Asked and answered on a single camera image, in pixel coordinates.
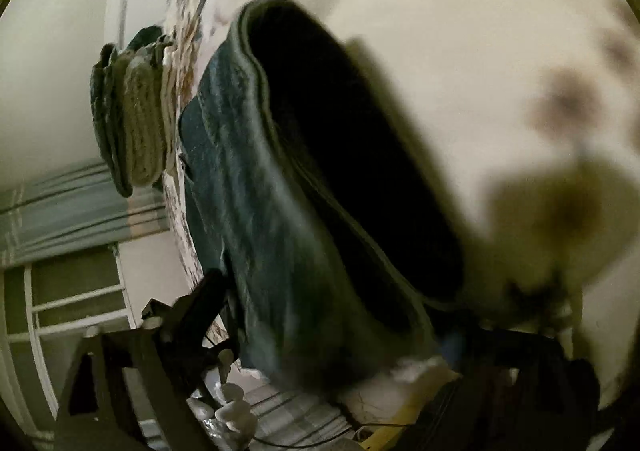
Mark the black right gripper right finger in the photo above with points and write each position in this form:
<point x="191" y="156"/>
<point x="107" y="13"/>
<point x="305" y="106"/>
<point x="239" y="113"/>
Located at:
<point x="516" y="390"/>

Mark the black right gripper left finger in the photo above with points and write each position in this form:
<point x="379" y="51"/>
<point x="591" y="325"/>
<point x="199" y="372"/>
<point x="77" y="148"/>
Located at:
<point x="96" y="411"/>

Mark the dark blue denim jeans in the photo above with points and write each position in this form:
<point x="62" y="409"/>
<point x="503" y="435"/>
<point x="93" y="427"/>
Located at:
<point x="295" y="178"/>

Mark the white framed window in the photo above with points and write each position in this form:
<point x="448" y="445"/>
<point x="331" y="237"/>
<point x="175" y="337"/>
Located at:
<point x="46" y="308"/>

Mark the grey blue striped curtain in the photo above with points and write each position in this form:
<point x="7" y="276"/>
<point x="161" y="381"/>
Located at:
<point x="74" y="209"/>

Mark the stack of folded olive clothes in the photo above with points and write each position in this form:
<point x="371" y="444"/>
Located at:
<point x="131" y="120"/>

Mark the white floral bed sheet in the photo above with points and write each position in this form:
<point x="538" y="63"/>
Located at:
<point x="499" y="91"/>

